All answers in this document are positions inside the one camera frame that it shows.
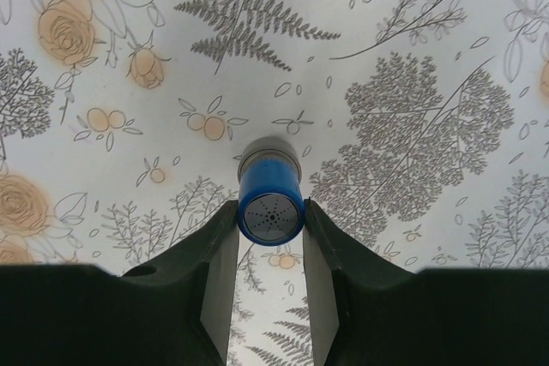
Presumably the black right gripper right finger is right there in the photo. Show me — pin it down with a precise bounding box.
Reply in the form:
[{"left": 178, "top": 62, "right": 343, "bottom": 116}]
[{"left": 303, "top": 200, "right": 548, "bottom": 365}]

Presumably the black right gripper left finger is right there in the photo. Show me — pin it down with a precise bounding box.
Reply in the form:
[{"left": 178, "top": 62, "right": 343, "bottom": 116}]
[{"left": 1, "top": 201, "right": 238, "bottom": 365}]

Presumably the blue grey glue stick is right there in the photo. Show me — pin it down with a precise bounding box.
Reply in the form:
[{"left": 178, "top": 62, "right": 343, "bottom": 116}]
[{"left": 237, "top": 135, "right": 305, "bottom": 247}]

